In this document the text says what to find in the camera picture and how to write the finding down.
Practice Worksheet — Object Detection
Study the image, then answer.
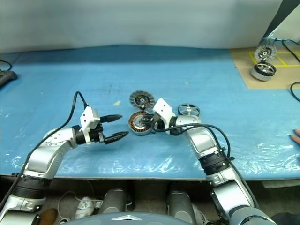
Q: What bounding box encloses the blue plastic table cover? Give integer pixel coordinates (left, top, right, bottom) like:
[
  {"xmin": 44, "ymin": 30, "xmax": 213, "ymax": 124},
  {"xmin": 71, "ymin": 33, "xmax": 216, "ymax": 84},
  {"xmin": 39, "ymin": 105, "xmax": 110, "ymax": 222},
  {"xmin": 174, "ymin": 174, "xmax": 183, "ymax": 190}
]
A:
[{"xmin": 0, "ymin": 45, "xmax": 300, "ymax": 181}]

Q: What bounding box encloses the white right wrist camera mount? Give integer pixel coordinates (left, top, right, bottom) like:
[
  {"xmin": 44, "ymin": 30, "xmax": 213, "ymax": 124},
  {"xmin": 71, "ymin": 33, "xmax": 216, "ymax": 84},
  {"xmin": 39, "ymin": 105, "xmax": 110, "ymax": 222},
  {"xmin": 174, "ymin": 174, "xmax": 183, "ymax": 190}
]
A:
[{"xmin": 152, "ymin": 98, "xmax": 177, "ymax": 132}]

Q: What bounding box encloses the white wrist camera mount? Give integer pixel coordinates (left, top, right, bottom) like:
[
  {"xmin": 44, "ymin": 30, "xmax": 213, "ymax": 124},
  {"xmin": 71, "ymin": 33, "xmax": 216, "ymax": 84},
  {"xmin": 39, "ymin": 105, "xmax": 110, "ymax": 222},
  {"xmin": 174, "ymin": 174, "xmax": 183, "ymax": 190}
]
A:
[
  {"xmin": 79, "ymin": 106, "xmax": 101, "ymax": 144},
  {"xmin": 152, "ymin": 98, "xmax": 177, "ymax": 132}
]

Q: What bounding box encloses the white cord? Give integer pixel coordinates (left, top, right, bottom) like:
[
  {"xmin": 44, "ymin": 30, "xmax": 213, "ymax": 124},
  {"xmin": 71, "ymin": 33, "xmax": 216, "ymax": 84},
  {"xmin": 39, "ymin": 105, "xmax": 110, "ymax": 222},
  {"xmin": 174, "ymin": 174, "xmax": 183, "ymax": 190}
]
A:
[{"xmin": 57, "ymin": 180, "xmax": 97, "ymax": 222}]

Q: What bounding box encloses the black handheld device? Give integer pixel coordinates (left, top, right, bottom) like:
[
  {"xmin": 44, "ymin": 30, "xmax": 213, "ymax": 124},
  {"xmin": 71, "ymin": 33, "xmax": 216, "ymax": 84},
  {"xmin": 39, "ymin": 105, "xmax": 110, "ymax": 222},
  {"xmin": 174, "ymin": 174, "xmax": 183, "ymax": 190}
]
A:
[{"xmin": 0, "ymin": 70, "xmax": 18, "ymax": 86}]

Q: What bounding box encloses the grey robot torso with emblem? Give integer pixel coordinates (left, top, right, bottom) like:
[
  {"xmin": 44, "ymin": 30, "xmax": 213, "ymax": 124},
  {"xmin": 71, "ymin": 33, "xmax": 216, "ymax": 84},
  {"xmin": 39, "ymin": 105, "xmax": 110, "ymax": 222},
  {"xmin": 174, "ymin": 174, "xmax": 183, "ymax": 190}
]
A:
[{"xmin": 58, "ymin": 211, "xmax": 191, "ymax": 225}]

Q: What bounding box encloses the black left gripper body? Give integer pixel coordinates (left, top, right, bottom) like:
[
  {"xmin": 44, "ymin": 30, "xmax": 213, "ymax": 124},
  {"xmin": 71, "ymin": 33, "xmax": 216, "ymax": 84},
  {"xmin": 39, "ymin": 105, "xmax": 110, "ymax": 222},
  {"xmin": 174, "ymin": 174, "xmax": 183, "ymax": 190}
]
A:
[{"xmin": 90, "ymin": 116, "xmax": 106, "ymax": 144}]

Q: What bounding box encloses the brown cardboard sheet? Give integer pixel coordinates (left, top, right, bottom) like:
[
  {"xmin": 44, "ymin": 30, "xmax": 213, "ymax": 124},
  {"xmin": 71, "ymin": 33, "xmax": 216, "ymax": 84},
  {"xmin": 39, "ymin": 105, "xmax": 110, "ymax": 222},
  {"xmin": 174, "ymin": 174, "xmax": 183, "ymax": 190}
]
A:
[{"xmin": 228, "ymin": 46, "xmax": 300, "ymax": 90}]

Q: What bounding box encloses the grey rounded robot leg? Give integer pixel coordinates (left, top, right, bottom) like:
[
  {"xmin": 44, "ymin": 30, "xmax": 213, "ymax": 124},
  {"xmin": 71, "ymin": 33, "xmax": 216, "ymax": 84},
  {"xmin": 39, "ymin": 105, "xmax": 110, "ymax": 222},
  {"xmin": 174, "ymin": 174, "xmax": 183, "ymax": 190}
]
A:
[
  {"xmin": 166, "ymin": 184, "xmax": 195, "ymax": 220},
  {"xmin": 99, "ymin": 188, "xmax": 128, "ymax": 214}
]

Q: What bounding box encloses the thin black cable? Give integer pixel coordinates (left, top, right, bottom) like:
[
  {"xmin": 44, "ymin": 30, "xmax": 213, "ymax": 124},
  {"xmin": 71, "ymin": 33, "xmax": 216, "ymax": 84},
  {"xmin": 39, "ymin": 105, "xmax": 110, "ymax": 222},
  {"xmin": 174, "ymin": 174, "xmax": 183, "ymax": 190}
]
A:
[
  {"xmin": 273, "ymin": 37, "xmax": 300, "ymax": 61},
  {"xmin": 290, "ymin": 81, "xmax": 300, "ymax": 103},
  {"xmin": 0, "ymin": 60, "xmax": 13, "ymax": 72}
]

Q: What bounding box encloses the round hinged motor lid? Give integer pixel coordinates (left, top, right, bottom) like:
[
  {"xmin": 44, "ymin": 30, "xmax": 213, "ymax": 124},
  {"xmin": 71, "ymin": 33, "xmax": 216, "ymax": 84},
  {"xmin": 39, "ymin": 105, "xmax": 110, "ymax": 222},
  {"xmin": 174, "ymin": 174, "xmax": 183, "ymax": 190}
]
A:
[
  {"xmin": 254, "ymin": 44, "xmax": 277, "ymax": 64},
  {"xmin": 129, "ymin": 90, "xmax": 157, "ymax": 110}
]

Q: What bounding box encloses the motor housing with copper windings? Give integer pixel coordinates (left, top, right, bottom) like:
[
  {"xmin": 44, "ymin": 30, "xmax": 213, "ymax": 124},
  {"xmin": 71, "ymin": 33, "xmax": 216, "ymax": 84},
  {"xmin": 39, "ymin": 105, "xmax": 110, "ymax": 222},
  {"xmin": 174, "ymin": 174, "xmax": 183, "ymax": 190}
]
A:
[{"xmin": 127, "ymin": 111, "xmax": 153, "ymax": 136}]

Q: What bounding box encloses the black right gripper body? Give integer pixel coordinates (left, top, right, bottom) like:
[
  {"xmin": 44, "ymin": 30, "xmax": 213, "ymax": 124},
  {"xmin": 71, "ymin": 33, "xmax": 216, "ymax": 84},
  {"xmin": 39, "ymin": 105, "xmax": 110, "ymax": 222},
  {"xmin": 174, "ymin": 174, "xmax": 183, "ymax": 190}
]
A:
[{"xmin": 151, "ymin": 112, "xmax": 170, "ymax": 132}]

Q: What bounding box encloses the person's bare hand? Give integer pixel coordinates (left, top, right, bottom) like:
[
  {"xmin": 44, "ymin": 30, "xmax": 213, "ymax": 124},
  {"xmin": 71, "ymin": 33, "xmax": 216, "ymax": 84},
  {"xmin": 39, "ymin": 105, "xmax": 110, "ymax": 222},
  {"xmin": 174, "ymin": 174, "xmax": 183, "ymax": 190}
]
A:
[{"xmin": 290, "ymin": 128, "xmax": 300, "ymax": 144}]

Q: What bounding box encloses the silver spoked rotor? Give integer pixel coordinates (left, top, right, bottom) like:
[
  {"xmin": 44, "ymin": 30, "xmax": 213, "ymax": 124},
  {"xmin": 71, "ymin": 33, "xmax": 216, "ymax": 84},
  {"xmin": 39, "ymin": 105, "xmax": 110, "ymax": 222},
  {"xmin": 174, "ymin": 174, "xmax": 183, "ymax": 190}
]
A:
[
  {"xmin": 177, "ymin": 103, "xmax": 202, "ymax": 117},
  {"xmin": 254, "ymin": 62, "xmax": 277, "ymax": 75}
]

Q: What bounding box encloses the black slanted stand leg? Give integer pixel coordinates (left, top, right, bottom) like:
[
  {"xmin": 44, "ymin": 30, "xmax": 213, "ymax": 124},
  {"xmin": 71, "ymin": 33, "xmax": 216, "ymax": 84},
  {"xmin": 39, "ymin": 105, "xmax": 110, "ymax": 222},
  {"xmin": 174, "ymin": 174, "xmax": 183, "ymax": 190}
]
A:
[{"xmin": 259, "ymin": 0, "xmax": 292, "ymax": 46}]

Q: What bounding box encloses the brown rounded object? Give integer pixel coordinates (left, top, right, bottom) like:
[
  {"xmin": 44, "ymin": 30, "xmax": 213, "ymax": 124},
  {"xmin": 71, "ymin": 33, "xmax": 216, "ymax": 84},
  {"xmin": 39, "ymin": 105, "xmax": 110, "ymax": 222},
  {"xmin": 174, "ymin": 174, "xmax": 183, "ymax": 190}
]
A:
[{"xmin": 39, "ymin": 208, "xmax": 59, "ymax": 225}]

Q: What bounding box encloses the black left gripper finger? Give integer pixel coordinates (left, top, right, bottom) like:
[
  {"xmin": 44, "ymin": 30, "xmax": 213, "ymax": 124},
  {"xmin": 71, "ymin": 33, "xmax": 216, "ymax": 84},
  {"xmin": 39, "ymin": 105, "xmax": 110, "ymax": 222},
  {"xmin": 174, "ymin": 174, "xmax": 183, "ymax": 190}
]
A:
[
  {"xmin": 103, "ymin": 131, "xmax": 130, "ymax": 144},
  {"xmin": 100, "ymin": 114, "xmax": 123, "ymax": 124}
]

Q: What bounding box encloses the silver motor housing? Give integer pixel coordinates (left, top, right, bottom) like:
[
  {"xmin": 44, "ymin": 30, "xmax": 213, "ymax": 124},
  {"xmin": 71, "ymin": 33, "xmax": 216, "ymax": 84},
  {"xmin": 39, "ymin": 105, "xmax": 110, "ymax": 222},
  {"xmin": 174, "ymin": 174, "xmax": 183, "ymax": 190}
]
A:
[{"xmin": 251, "ymin": 63, "xmax": 278, "ymax": 82}]

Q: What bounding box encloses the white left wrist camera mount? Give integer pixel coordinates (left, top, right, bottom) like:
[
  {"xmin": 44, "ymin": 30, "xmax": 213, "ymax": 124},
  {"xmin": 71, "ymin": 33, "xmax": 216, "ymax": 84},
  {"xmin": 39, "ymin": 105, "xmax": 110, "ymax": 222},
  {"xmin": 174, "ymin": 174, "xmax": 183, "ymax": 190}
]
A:
[{"xmin": 79, "ymin": 106, "xmax": 101, "ymax": 144}]

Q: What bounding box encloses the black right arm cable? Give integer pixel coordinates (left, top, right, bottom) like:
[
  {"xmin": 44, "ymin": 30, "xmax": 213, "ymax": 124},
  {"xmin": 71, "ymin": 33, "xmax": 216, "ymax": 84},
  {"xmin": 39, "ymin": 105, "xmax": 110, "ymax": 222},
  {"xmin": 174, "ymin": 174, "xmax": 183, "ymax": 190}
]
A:
[{"xmin": 151, "ymin": 118, "xmax": 261, "ymax": 209}]

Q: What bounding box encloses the white shoe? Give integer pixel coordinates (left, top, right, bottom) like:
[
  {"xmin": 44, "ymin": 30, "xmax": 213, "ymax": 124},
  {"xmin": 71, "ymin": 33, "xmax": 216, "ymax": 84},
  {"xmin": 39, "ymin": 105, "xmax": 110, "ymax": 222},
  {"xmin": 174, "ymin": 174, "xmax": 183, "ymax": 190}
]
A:
[{"xmin": 74, "ymin": 196, "xmax": 95, "ymax": 219}]

